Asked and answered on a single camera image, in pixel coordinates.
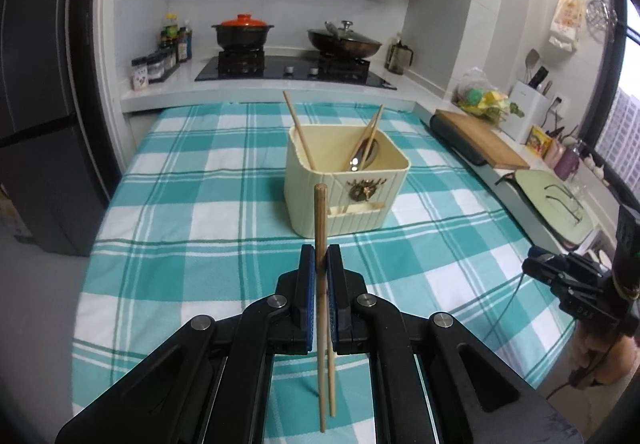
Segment group of condiment bottles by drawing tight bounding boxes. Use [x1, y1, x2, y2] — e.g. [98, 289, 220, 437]
[131, 49, 179, 91]

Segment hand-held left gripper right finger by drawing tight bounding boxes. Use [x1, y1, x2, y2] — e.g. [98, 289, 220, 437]
[325, 244, 586, 444]

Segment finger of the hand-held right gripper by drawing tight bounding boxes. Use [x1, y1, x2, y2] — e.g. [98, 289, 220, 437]
[521, 247, 571, 284]

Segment dark door frame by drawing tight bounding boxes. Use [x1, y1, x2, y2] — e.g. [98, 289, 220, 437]
[57, 0, 126, 205]

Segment hanging printed packet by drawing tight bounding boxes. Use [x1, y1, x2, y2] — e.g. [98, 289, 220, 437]
[549, 0, 587, 50]

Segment metal spoon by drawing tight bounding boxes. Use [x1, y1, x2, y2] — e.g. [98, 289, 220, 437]
[347, 138, 382, 173]

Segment dark sauce bottle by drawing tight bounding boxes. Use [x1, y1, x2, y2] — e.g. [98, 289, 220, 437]
[177, 19, 194, 63]

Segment black frame eyeglasses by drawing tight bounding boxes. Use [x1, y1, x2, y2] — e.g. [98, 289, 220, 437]
[544, 184, 588, 225]

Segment wooden cutting board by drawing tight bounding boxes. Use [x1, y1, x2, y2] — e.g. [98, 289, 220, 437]
[435, 108, 531, 170]

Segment white garlic bulbs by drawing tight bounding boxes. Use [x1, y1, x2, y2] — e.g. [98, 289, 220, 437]
[582, 151, 608, 175]

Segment wooden chopstick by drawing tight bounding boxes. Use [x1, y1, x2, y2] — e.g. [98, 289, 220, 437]
[342, 110, 380, 171]
[314, 184, 330, 434]
[282, 90, 316, 171]
[350, 104, 386, 165]
[325, 349, 338, 419]

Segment pink cup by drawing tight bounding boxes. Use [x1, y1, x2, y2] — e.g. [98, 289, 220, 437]
[544, 137, 566, 165]

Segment dark refrigerator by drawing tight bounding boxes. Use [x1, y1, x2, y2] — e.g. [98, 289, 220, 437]
[0, 0, 111, 257]

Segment black gas cooktop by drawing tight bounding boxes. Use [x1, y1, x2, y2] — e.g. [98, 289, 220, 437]
[194, 52, 398, 90]

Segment yellow cap oil bottle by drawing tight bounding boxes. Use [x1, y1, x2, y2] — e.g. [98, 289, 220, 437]
[164, 13, 180, 56]

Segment person's right hand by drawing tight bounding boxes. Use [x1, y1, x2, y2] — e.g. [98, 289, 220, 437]
[570, 324, 640, 387]

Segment cream plastic utensil box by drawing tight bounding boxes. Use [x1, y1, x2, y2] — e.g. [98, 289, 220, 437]
[284, 124, 412, 240]

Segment white knife holder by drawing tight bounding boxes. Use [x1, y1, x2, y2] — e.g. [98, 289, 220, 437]
[505, 80, 551, 142]

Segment purple bottle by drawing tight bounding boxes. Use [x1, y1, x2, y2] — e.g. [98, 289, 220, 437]
[555, 144, 581, 180]

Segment black cable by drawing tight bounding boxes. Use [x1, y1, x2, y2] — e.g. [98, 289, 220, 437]
[492, 271, 528, 342]

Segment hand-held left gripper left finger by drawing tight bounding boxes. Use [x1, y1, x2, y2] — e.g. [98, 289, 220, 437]
[55, 244, 318, 444]

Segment black wok with lid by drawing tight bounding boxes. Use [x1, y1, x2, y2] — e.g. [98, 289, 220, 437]
[306, 20, 383, 59]

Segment glass jug with handle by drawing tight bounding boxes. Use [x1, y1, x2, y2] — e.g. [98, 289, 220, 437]
[386, 37, 413, 75]

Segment black window frame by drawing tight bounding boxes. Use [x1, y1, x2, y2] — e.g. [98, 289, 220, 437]
[600, 0, 640, 165]

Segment plastic bag of sponges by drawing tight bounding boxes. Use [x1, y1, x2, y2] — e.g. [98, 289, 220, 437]
[452, 67, 523, 125]

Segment teal plaid tablecloth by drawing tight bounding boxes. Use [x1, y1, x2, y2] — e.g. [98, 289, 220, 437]
[70, 102, 576, 444]

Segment dark grey tray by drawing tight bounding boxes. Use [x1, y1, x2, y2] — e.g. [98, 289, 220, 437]
[431, 117, 568, 252]

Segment hanging wire trivet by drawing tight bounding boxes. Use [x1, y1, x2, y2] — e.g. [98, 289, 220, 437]
[585, 0, 621, 42]

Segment black clay pot orange lid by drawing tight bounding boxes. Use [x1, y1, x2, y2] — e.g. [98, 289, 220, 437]
[211, 14, 273, 50]

